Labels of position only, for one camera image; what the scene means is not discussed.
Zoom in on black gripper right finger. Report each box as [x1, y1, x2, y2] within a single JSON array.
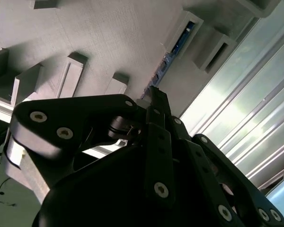
[[157, 87, 284, 227]]

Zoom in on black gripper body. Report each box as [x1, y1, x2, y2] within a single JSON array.
[[32, 144, 237, 227]]

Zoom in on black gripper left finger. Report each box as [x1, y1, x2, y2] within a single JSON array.
[[11, 87, 176, 208]]

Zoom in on blue RAM stick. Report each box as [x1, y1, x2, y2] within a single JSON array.
[[142, 21, 197, 100]]

